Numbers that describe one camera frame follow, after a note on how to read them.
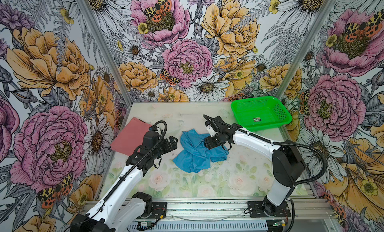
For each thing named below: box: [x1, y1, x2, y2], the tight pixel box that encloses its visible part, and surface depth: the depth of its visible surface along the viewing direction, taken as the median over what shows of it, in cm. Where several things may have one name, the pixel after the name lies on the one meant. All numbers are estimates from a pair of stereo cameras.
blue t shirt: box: [173, 129, 229, 173], surface depth 92 cm
